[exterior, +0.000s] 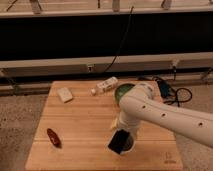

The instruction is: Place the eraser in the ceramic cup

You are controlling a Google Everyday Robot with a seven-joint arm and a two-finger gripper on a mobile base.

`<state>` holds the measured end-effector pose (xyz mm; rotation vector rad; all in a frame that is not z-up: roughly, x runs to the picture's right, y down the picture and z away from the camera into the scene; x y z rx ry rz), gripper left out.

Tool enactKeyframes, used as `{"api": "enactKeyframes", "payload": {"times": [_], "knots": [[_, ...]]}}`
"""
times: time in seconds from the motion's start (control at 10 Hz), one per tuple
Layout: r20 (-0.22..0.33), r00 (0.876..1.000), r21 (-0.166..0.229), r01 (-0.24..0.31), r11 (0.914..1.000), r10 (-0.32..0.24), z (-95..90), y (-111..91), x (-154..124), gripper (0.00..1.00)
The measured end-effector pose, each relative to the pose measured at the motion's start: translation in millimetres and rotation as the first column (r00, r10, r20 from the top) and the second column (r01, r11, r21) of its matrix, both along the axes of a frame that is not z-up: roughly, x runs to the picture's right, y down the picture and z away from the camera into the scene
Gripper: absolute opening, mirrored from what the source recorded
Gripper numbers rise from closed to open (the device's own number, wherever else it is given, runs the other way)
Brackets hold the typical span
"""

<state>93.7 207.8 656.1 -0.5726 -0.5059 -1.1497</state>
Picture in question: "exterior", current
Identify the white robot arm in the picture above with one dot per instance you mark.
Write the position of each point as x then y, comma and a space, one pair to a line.
136, 103

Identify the dark red chili pepper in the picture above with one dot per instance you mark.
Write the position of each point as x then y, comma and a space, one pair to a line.
54, 138

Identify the wooden board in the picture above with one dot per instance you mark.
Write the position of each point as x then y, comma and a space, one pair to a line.
83, 127

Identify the small yellow object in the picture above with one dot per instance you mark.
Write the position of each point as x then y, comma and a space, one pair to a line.
114, 124

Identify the white eraser block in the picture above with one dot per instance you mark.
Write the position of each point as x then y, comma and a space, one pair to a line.
65, 94

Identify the white plastic bottle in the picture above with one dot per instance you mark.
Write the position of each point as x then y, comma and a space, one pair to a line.
105, 86

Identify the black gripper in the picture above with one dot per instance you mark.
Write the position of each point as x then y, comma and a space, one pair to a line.
119, 142

